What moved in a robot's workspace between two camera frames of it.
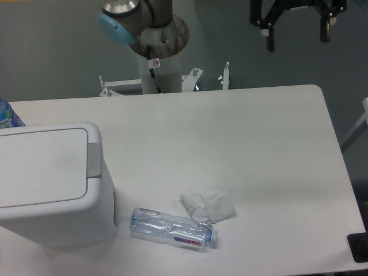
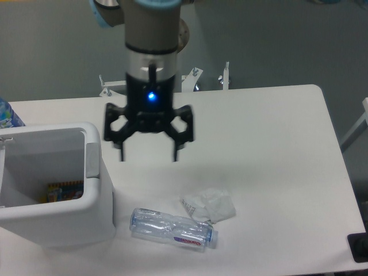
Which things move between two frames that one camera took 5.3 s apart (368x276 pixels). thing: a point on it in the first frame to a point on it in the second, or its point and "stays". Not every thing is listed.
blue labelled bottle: [8, 118] stays
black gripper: [327, 10] to [150, 103]
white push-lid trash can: [56, 191] stays
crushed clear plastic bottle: [173, 228] stays
